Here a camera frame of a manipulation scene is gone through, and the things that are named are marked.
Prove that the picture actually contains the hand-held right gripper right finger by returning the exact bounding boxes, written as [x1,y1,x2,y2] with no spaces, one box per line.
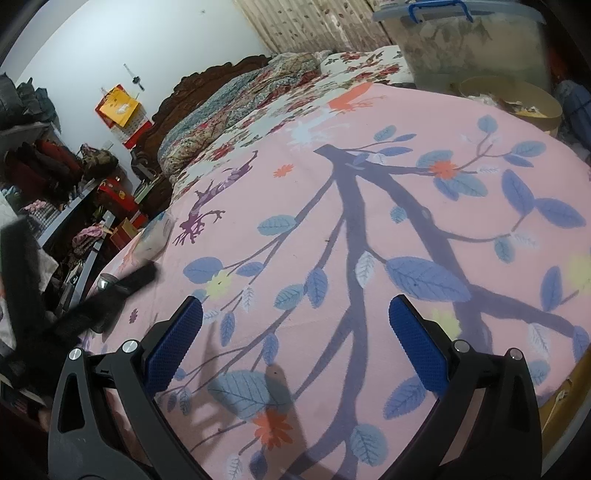
[388,294,542,480]

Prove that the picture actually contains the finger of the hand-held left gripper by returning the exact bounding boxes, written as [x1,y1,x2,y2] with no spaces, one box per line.
[51,262,158,342]

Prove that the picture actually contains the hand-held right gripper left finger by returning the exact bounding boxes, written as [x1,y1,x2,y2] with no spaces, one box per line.
[47,295,206,480]

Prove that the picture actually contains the tan round bin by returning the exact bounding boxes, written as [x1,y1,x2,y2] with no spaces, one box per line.
[457,76,563,137]

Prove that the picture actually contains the white packet blue print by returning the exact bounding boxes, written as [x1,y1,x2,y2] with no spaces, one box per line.
[136,210,176,259]

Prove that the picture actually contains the pink cloth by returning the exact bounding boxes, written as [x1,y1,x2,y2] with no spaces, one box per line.
[71,224,109,254]

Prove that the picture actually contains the grey metal shelf rack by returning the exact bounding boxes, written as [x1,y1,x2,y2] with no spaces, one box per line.
[0,120,153,324]

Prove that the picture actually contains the red gift box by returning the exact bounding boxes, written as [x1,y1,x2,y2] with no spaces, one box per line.
[95,178,139,214]

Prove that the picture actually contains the row of red dark bags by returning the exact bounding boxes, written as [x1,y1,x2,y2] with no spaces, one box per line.
[4,138,86,204]

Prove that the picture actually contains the brown camouflage bag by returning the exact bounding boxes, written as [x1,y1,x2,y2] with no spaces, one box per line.
[79,143,119,181]

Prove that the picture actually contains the pink leaf print blanket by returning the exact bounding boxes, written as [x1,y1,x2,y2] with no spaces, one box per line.
[78,83,591,480]

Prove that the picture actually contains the black bag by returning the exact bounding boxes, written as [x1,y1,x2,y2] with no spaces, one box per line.
[0,74,28,126]
[18,78,62,132]

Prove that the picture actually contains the floral patchwork quilt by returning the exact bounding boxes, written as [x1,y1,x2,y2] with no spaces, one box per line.
[157,51,333,176]

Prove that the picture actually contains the carved wooden headboard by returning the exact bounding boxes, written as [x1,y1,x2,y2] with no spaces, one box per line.
[131,54,273,217]

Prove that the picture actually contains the white floral bedsheet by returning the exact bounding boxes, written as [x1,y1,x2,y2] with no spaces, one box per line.
[171,46,416,204]

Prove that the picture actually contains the dark blue bag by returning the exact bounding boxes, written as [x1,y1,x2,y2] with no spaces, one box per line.
[554,79,591,155]

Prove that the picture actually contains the beige leaf pattern curtain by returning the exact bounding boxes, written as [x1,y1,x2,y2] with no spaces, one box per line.
[231,0,393,58]

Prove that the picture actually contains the red wall calendar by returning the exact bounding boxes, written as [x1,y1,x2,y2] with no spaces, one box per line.
[110,117,153,149]

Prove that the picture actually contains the storage box with blue handle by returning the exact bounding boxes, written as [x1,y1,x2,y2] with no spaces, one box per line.
[373,0,552,93]

